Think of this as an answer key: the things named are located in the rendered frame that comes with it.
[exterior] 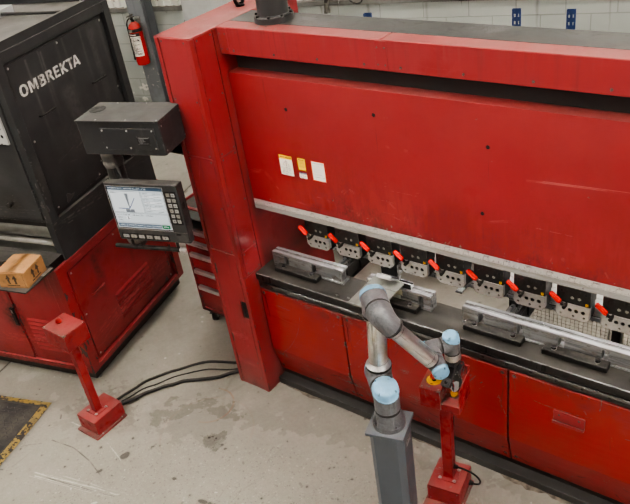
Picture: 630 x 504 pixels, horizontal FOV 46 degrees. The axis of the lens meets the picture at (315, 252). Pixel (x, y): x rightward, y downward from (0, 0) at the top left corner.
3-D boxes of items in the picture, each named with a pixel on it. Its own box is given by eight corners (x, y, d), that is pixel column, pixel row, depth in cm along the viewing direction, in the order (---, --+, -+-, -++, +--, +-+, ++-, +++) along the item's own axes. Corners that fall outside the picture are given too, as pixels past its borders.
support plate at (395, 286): (347, 303, 383) (347, 301, 382) (374, 276, 399) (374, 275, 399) (377, 313, 373) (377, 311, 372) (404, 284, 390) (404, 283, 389)
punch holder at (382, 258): (368, 262, 393) (365, 236, 384) (377, 254, 398) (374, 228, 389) (393, 269, 384) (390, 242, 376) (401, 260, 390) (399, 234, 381)
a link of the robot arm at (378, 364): (370, 399, 338) (364, 302, 309) (363, 377, 351) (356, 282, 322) (396, 394, 339) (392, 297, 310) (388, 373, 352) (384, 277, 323)
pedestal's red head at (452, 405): (419, 405, 361) (417, 377, 352) (431, 383, 373) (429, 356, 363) (459, 415, 352) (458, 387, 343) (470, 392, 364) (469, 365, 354)
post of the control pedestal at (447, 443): (442, 476, 391) (438, 401, 362) (446, 469, 395) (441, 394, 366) (452, 479, 388) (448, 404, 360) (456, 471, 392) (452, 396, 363)
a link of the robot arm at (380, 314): (386, 310, 300) (457, 371, 323) (380, 295, 309) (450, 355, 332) (365, 328, 303) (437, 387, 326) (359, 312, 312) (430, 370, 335)
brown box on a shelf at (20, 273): (-13, 288, 445) (-21, 271, 438) (16, 264, 464) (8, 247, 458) (26, 294, 433) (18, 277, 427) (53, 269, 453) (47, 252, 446)
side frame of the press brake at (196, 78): (240, 380, 493) (152, 35, 370) (315, 309, 548) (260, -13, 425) (269, 392, 480) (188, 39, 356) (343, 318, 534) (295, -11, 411)
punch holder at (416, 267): (401, 271, 382) (399, 244, 373) (410, 263, 387) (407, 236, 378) (427, 279, 373) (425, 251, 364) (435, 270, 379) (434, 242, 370)
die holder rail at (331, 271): (274, 264, 444) (271, 251, 439) (280, 259, 448) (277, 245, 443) (343, 285, 416) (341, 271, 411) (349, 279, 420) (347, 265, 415)
